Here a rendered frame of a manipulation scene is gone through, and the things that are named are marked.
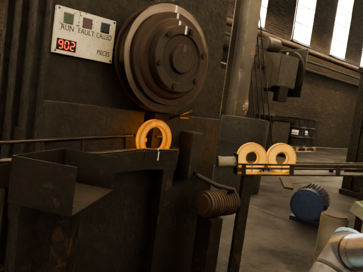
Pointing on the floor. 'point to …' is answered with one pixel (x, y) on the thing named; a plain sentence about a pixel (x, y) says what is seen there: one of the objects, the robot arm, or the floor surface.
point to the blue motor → (309, 204)
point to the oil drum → (244, 129)
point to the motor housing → (210, 226)
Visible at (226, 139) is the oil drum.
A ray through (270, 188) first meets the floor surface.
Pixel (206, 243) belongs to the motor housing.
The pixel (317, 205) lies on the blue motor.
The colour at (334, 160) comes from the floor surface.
